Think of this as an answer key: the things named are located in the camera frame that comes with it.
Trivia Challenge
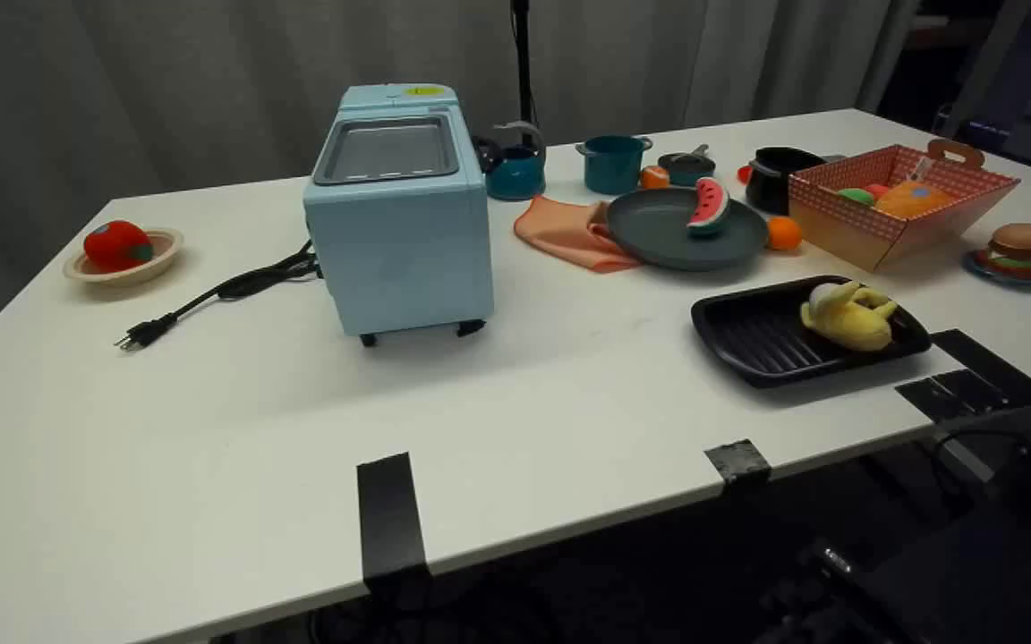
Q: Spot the teal toy kettle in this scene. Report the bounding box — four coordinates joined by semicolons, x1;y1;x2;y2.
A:
472;119;550;205

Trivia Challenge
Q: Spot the teal toy pot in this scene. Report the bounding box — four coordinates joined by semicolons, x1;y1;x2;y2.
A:
572;134;659;202

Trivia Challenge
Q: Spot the watermelon slice toy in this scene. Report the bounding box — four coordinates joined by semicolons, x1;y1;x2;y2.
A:
683;177;733;241

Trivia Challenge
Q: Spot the small dark toy pan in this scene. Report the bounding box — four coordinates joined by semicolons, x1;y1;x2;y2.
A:
653;143;719;188

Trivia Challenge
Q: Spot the orange slice toy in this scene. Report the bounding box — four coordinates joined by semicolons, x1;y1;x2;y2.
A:
761;210;806;256

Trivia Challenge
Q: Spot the black toy pot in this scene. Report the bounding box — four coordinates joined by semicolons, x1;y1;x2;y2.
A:
733;143;831;218

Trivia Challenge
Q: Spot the green plush fruit toy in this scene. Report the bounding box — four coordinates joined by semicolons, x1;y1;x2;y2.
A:
832;183;881;210

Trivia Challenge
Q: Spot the red checkered cardboard basket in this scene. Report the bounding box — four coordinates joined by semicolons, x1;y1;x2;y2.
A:
785;135;1023;277

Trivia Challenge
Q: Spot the red pepper plush toy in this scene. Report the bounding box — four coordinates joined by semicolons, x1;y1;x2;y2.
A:
83;218;156;277

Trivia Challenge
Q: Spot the burger toy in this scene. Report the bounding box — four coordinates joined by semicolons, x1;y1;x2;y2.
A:
983;221;1031;285

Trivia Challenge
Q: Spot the orange cloth napkin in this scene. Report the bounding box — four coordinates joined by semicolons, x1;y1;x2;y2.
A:
513;194;645;277

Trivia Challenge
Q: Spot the light blue toaster oven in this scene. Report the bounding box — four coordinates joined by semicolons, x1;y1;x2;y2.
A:
300;82;497;352

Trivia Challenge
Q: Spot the dark grey round plate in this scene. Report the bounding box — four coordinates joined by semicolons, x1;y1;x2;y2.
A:
602;186;772;271

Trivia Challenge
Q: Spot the long black tape strip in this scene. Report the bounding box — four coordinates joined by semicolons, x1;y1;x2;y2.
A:
353;451;432;583

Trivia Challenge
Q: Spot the black ridged grill tray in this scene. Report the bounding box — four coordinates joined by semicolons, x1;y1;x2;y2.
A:
688;271;936;390

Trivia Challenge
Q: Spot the small black tape square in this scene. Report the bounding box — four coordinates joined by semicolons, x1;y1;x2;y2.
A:
706;435;772;485

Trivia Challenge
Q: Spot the black stand pole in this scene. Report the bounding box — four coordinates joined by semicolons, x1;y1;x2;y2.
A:
507;0;539;125

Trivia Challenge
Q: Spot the beige shallow bowl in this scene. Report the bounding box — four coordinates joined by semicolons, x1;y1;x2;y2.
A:
60;227;185;291

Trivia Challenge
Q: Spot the wide black tape patch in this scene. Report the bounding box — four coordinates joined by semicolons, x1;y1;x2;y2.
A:
891;324;1031;425

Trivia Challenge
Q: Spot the small blue plate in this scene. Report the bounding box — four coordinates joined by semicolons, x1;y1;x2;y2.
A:
964;246;1031;292

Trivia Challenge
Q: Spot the black power cable with plug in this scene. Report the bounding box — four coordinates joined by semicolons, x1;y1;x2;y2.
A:
113;241;324;354

